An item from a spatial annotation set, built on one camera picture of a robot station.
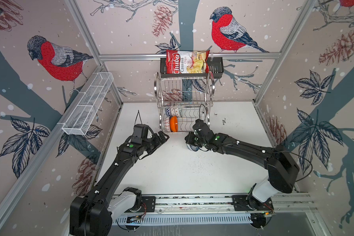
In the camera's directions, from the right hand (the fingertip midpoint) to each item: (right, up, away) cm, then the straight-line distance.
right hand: (182, 140), depth 83 cm
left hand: (-9, +1, -5) cm, 11 cm away
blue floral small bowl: (+7, -4, -1) cm, 8 cm away
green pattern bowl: (-1, +17, +25) cm, 30 cm away
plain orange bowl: (-5, +9, +8) cm, 13 cm away
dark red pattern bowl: (-6, +17, +15) cm, 24 cm away
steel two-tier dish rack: (+1, +27, +44) cm, 52 cm away
